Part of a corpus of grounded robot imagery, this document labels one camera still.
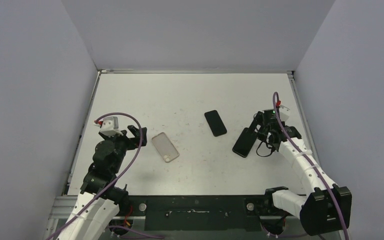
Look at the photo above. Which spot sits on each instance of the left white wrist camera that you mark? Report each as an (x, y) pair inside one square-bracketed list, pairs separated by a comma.
[(109, 125)]

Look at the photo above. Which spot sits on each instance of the black phone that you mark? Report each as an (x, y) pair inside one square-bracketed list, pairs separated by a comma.
[(245, 142), (215, 123)]

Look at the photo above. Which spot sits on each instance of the beige phone case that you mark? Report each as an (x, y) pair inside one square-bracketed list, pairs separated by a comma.
[(165, 147)]

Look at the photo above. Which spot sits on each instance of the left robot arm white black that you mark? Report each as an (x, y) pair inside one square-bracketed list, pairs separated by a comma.
[(99, 200)]

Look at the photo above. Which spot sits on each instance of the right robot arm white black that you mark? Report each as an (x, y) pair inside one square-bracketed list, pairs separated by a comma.
[(325, 207)]

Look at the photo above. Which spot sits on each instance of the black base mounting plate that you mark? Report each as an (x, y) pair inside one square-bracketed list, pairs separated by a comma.
[(200, 212)]

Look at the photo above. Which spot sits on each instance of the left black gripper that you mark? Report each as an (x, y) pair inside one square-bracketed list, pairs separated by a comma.
[(133, 142)]

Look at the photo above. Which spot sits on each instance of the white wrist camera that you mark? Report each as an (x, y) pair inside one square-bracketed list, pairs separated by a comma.
[(109, 125), (283, 111)]

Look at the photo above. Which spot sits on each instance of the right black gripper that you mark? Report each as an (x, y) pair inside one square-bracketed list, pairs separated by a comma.
[(260, 127)]

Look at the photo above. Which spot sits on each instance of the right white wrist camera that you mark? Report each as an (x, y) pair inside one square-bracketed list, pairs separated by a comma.
[(283, 111)]

